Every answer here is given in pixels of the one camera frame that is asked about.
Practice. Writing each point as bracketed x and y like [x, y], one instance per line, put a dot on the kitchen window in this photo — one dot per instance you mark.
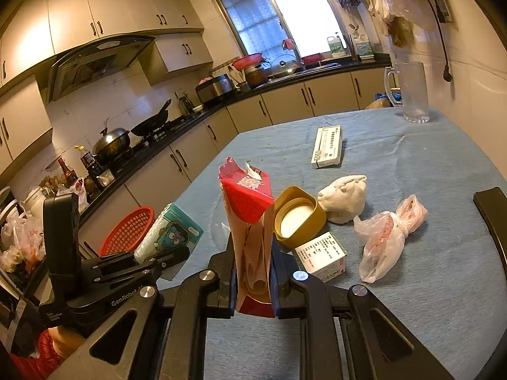
[292, 28]

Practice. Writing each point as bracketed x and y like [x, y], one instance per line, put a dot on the dark chair back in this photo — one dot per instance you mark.
[492, 206]

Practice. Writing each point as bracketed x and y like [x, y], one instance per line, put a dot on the lower kitchen cabinets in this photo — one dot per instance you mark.
[157, 172]

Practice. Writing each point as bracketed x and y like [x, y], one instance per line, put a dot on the hanging plastic bags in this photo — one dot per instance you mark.
[396, 19]

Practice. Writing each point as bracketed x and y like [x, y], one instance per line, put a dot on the pink white plastic bags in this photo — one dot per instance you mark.
[25, 243]

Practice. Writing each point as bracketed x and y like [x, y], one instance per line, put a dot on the brown clay pot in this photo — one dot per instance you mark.
[257, 75]

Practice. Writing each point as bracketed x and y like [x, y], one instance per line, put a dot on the white cloth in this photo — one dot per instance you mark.
[344, 199]

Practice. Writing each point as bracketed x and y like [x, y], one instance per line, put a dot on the plastic bag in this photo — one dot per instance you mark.
[383, 237]

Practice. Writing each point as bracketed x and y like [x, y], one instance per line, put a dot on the person's left hand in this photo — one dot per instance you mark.
[65, 341]

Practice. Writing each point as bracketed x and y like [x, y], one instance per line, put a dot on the red plastic basket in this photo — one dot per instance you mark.
[129, 232]

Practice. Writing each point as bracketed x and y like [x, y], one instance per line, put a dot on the dark soy sauce bottle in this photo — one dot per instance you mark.
[69, 174]

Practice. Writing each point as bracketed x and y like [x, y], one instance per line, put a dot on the kitchen cabinets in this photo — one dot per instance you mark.
[157, 172]
[44, 30]

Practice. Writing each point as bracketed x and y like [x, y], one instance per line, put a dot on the clear glass pitcher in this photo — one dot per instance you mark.
[414, 96]

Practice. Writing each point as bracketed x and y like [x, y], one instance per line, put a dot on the black frying pan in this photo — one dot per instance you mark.
[152, 123]

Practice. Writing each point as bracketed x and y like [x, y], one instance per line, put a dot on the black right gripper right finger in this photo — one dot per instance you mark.
[346, 333]

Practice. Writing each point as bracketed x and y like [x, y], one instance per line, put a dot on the upper kitchen cabinets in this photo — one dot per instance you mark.
[44, 30]

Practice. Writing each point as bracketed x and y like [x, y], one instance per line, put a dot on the long white medicine box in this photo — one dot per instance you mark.
[328, 147]

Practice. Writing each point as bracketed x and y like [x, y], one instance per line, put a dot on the glass pot lid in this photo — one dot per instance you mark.
[284, 65]

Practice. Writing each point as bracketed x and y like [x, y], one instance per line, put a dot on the steel lidded wok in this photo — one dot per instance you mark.
[111, 144]

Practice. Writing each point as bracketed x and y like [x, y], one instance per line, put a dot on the teal cartoon tissue pack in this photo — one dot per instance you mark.
[169, 242]

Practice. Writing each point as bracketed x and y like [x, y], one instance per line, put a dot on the yellow square container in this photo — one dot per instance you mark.
[298, 217]

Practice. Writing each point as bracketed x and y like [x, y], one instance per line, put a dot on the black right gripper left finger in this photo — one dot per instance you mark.
[158, 334]

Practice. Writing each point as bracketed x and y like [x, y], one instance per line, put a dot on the range hood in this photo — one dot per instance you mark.
[91, 62]

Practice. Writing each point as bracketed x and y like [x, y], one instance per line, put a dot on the red plastic basin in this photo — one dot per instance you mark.
[248, 61]

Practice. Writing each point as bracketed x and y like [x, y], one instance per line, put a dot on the small white medicine box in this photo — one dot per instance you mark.
[323, 257]

